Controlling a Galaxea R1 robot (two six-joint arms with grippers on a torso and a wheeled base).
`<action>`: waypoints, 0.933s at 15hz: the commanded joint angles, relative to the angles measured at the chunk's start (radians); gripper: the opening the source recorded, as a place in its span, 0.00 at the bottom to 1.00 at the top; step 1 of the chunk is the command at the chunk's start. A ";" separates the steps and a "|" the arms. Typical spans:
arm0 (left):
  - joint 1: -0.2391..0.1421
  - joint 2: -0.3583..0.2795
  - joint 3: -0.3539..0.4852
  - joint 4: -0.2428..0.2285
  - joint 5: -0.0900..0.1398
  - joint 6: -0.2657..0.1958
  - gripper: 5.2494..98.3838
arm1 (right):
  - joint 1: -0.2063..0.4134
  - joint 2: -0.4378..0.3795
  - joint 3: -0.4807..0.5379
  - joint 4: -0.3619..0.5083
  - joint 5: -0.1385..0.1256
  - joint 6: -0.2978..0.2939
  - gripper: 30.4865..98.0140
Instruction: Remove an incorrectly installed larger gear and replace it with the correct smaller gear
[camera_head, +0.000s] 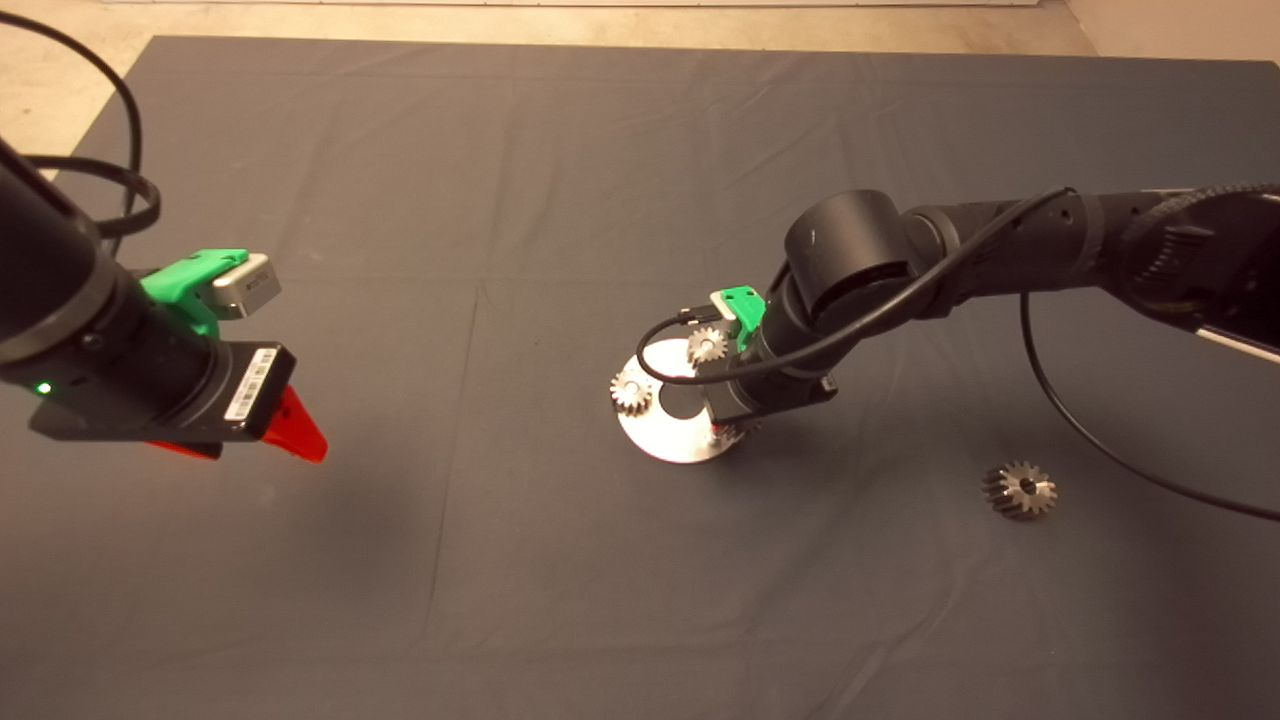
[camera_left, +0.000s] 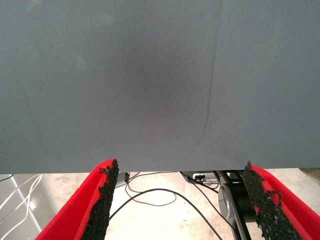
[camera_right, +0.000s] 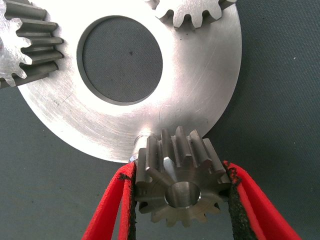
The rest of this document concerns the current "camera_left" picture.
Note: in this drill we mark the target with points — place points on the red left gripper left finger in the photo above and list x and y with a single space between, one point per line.
75 212

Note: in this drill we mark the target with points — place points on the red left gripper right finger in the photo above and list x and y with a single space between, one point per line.
280 215

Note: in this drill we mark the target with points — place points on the brown cardboard box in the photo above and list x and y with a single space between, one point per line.
312 171

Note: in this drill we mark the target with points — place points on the silver round wheel hub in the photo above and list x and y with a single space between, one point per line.
226 202

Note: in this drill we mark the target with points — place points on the grey adapter box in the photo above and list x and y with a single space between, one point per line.
122 178

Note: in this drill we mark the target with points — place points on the grey base housing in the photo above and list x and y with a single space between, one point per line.
187 175

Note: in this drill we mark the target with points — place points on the dark grey table cloth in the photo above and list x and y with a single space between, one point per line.
125 75

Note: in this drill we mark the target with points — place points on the black base frame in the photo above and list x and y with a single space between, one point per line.
241 197

